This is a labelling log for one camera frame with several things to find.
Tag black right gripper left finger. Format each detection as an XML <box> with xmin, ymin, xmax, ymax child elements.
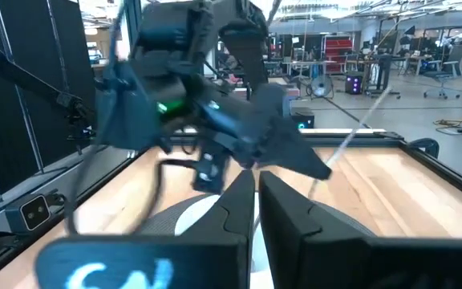
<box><xmin>34</xmin><ymin>169</ymin><xmax>256</xmax><ymax>289</ymax></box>

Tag grey office chair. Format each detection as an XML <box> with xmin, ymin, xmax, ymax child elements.
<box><xmin>422</xmin><ymin>43</ymin><xmax>462</xmax><ymax>100</ymax></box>

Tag silver metal spoon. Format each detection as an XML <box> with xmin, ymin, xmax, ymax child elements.
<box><xmin>306</xmin><ymin>85</ymin><xmax>395</xmax><ymax>200</ymax></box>

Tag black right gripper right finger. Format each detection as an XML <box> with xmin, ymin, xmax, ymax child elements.
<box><xmin>258</xmin><ymin>170</ymin><xmax>462</xmax><ymax>289</ymax></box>

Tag black table corner clamp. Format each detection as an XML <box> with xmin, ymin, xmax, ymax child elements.
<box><xmin>408</xmin><ymin>137</ymin><xmax>440</xmax><ymax>160</ymax></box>

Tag black standing desk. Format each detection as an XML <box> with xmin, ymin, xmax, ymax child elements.
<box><xmin>365</xmin><ymin>54</ymin><xmax>403</xmax><ymax>100</ymax></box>

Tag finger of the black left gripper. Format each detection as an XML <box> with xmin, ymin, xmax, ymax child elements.
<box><xmin>270</xmin><ymin>116</ymin><xmax>332</xmax><ymax>180</ymax></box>
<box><xmin>250</xmin><ymin>142</ymin><xmax>324</xmax><ymax>180</ymax></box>

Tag round floor fan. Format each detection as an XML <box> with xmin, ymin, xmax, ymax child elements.
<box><xmin>309</xmin><ymin>74</ymin><xmax>335</xmax><ymax>100</ymax></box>

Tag black computer tower blue ring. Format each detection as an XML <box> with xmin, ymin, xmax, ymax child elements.
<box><xmin>290</xmin><ymin>106</ymin><xmax>315</xmax><ymax>130</ymax></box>

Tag grey table-level camera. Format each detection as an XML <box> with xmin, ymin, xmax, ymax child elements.
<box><xmin>4</xmin><ymin>193</ymin><xmax>55</xmax><ymax>234</ymax></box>

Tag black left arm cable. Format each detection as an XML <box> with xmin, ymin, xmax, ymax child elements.
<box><xmin>64</xmin><ymin>132</ymin><xmax>200</xmax><ymax>238</ymax></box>

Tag black computer tower lit fans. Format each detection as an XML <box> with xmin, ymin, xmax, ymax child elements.
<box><xmin>345</xmin><ymin>71</ymin><xmax>365</xmax><ymax>96</ymax></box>

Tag red shelving cabinet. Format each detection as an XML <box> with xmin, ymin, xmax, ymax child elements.
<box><xmin>323</xmin><ymin>35</ymin><xmax>355</xmax><ymax>75</ymax></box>

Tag black partition panel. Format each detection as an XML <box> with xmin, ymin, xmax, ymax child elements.
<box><xmin>0</xmin><ymin>0</ymin><xmax>95</xmax><ymax>197</ymax></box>

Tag white bowl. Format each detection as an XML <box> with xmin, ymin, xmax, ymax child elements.
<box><xmin>173</xmin><ymin>193</ymin><xmax>275</xmax><ymax>289</ymax></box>

